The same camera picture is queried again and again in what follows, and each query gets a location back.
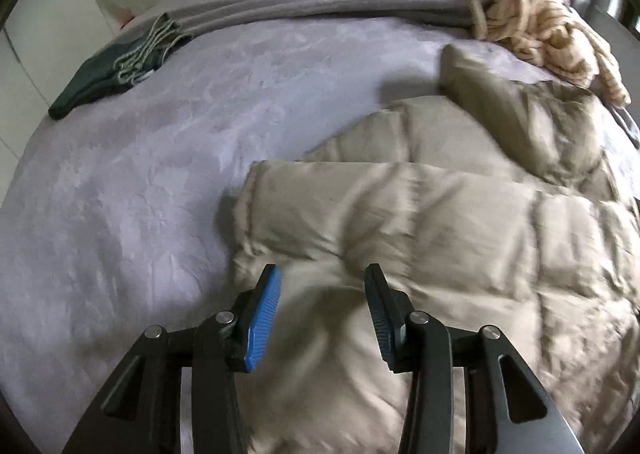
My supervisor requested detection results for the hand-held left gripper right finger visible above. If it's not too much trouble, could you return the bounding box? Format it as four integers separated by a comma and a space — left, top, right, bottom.
364, 263, 586, 454

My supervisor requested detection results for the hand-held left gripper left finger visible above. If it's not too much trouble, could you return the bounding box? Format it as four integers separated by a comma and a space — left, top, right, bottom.
61, 263, 283, 454

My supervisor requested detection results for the beige puffer jacket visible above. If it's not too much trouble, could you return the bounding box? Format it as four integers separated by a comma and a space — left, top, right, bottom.
231, 42, 640, 454

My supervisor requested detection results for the lavender plush bed blanket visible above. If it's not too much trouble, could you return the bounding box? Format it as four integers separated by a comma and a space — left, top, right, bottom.
0, 0, 640, 454

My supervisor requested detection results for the dark green fringed scarf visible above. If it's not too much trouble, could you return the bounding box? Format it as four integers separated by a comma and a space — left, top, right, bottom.
48, 14, 195, 121

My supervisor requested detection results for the grey folded blanket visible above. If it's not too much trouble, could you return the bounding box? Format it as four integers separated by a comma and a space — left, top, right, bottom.
120, 0, 477, 42

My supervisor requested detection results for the cream chunky knit blanket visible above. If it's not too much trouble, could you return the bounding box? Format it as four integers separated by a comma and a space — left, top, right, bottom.
467, 0, 632, 107

